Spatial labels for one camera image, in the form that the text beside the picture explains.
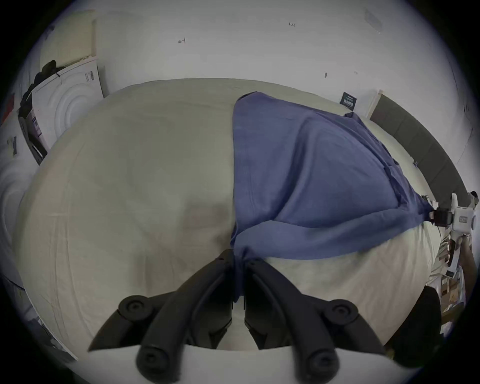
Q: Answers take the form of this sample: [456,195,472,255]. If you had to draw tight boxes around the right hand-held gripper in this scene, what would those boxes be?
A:
[421,192,480,279]

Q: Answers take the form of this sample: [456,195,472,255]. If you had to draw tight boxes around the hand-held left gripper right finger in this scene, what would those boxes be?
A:
[244,259,387,382]

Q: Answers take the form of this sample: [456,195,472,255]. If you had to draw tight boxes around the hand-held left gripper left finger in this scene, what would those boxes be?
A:
[88,248,235,384]

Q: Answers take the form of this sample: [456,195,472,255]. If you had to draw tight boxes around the blue shirt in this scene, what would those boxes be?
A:
[229,91,436,302]

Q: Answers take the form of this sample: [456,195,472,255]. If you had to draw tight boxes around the person's right hand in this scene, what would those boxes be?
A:
[459,234,479,280]

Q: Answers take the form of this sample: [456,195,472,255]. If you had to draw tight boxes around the dark grey padded headboard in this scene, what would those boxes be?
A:
[369,90,471,205]

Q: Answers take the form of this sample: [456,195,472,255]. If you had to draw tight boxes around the person's legs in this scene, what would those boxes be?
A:
[390,285,444,369]

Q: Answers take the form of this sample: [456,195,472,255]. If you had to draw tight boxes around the bed with beige sheet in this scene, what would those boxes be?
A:
[15,77,445,353]

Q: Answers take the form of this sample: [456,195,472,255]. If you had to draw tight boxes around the white washing machine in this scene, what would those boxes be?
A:
[17,56,110,166]

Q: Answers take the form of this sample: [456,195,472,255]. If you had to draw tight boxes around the beige cushion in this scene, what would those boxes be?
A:
[38,9,97,69]

